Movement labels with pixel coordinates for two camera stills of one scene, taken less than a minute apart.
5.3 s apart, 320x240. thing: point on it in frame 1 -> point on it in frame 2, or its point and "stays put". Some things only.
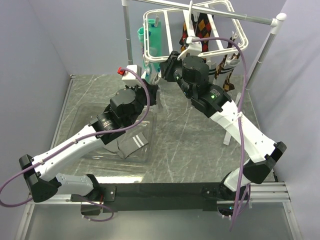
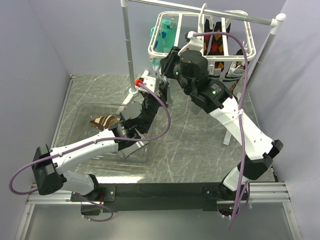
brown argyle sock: [227, 85] -> [242, 65]
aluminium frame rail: [31, 200] stays put
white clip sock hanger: [190, 32] -> [253, 54]
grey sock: [231, 63] -> [235, 75]
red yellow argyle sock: [183, 42] -> [207, 39]
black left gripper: [152, 90] -> [163, 88]
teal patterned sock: [154, 47] -> [166, 39]
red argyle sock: [203, 26] -> [216, 45]
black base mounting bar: [152, 197] stays put
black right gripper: [167, 67] stays put
